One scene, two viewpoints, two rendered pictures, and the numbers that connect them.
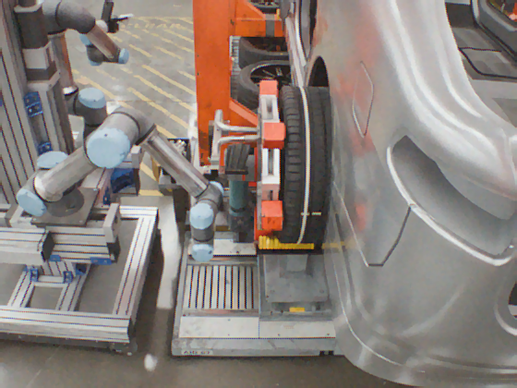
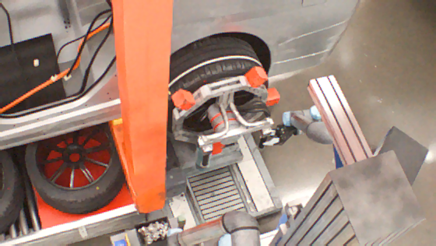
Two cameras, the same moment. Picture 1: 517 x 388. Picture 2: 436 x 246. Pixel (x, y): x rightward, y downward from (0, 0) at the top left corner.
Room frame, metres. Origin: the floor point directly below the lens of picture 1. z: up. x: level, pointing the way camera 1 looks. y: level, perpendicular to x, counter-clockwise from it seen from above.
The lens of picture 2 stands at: (2.35, 1.35, 3.36)
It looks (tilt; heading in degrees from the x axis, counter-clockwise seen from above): 59 degrees down; 243
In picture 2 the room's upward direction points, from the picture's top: 11 degrees clockwise
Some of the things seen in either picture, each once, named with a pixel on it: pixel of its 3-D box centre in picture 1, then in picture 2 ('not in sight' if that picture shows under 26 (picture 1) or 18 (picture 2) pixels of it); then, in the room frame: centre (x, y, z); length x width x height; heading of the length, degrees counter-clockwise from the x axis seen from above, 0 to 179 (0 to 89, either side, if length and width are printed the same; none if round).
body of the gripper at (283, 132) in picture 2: not in sight; (286, 131); (1.30, 0.19, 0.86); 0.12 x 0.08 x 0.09; 3
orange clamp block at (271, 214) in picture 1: (270, 214); (269, 97); (1.30, -0.05, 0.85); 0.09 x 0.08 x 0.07; 3
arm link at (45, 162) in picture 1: (54, 171); not in sight; (1.34, 0.76, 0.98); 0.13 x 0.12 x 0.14; 173
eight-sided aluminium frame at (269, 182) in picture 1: (266, 164); (219, 112); (1.62, -0.03, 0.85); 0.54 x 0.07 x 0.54; 3
